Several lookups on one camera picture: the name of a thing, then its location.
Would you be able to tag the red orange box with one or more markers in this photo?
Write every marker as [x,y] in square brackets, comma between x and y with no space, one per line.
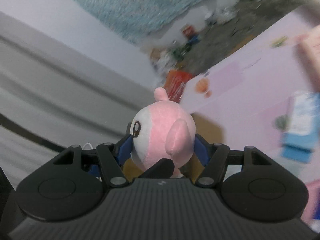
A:
[175,83]

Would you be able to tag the blue white bandage box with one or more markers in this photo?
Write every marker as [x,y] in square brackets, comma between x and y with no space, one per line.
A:
[302,132]

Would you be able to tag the teal knitted blanket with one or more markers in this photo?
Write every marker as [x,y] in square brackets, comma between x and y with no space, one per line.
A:
[133,20]

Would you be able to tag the pink white plush toy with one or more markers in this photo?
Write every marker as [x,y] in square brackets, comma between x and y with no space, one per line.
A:
[162,129]

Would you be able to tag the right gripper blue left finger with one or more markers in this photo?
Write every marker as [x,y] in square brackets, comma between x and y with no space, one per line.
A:
[124,149]

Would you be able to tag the pink printed play mat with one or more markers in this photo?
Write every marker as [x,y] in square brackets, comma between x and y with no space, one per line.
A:
[248,98]

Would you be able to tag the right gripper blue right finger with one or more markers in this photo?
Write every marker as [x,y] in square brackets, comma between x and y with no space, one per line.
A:
[203,150]

